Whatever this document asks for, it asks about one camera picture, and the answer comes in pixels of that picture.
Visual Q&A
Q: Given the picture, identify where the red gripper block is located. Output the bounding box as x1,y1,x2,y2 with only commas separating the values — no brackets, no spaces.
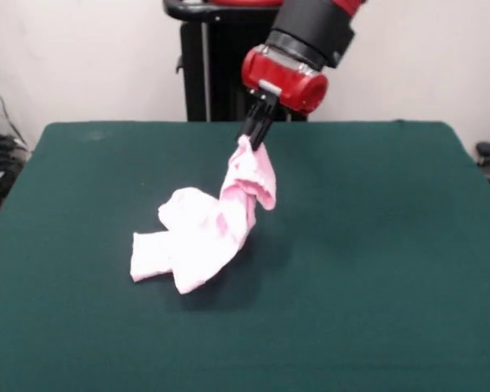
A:
236,43,329,151

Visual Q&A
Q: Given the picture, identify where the pink garment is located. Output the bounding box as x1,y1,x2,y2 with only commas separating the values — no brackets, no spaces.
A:
129,136,278,296

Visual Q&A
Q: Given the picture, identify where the dark green table cloth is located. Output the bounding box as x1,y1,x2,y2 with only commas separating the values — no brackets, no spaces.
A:
0,120,490,392

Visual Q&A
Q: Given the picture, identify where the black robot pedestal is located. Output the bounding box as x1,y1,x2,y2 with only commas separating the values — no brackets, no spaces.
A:
162,0,311,123

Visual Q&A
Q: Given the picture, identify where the black cable bundle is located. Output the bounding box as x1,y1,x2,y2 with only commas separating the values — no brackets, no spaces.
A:
0,132,30,167

